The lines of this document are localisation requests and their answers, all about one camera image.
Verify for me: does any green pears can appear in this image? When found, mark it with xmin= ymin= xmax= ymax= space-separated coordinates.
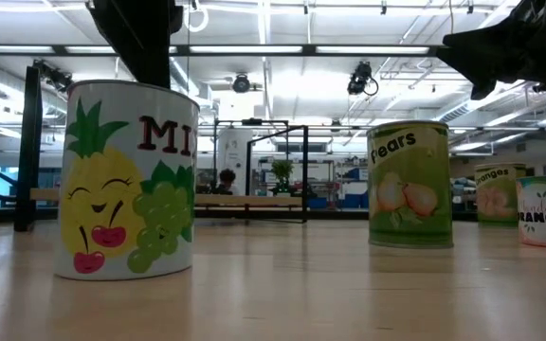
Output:
xmin=366 ymin=119 xmax=455 ymax=250

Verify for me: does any person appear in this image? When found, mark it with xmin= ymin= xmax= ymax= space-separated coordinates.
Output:
xmin=213 ymin=168 xmax=241 ymax=196

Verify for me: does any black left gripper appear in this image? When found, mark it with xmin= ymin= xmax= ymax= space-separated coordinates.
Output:
xmin=85 ymin=0 xmax=184 ymax=90

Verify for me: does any green oranges can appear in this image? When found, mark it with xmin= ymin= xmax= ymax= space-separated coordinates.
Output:
xmin=473 ymin=162 xmax=528 ymax=228

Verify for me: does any black ceiling camera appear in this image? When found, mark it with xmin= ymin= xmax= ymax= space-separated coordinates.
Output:
xmin=347 ymin=60 xmax=379 ymax=97
xmin=231 ymin=73 xmax=253 ymax=95

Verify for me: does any black aluminium table frame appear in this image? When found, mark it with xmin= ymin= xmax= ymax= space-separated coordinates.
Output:
xmin=0 ymin=206 xmax=481 ymax=224

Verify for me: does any black metal frame stand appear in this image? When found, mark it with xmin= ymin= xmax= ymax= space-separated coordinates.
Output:
xmin=212 ymin=117 xmax=291 ymax=195

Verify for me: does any wooden shelf with black frame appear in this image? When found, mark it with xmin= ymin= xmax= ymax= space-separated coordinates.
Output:
xmin=13 ymin=63 xmax=310 ymax=233

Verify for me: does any black linear light bar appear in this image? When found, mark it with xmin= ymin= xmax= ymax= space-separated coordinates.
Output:
xmin=0 ymin=43 xmax=445 ymax=57

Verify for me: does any white mixed fruit can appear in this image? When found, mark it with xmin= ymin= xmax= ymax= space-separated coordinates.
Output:
xmin=53 ymin=79 xmax=202 ymax=281

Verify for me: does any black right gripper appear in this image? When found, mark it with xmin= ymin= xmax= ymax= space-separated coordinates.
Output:
xmin=436 ymin=0 xmax=546 ymax=100

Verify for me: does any green potted plant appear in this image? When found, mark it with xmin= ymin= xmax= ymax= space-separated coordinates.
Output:
xmin=270 ymin=159 xmax=296 ymax=196

